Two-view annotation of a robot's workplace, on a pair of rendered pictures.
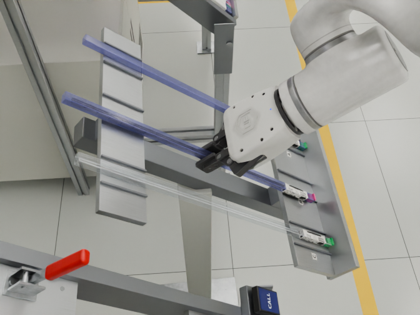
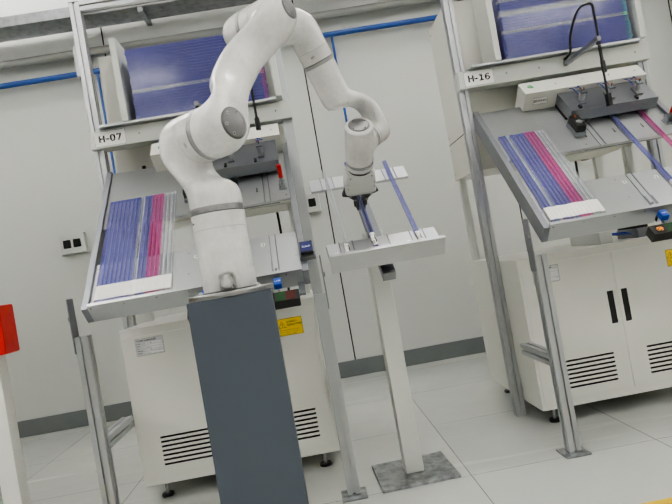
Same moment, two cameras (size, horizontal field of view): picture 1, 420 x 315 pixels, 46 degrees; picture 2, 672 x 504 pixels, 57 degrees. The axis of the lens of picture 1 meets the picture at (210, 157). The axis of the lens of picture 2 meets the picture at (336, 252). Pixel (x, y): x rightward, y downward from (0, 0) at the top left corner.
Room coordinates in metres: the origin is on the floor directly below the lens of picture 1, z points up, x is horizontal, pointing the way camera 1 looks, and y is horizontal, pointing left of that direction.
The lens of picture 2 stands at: (0.39, -2.03, 0.74)
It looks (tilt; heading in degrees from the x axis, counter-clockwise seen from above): 1 degrees up; 91
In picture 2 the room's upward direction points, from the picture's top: 10 degrees counter-clockwise
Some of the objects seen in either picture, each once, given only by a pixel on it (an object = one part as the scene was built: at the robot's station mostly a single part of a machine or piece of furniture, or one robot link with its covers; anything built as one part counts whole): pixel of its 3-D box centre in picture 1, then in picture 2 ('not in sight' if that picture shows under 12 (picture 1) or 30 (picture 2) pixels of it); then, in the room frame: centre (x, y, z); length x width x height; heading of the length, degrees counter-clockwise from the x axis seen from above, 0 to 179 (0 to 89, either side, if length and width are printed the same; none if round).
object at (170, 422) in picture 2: not in sight; (241, 382); (-0.14, 0.50, 0.31); 0.70 x 0.65 x 0.62; 4
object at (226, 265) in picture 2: not in sight; (224, 254); (0.11, -0.64, 0.79); 0.19 x 0.19 x 0.18
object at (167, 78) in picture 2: not in sight; (199, 79); (-0.07, 0.38, 1.52); 0.51 x 0.13 x 0.27; 4
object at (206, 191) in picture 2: not in sight; (199, 164); (0.09, -0.62, 1.00); 0.19 x 0.12 x 0.24; 141
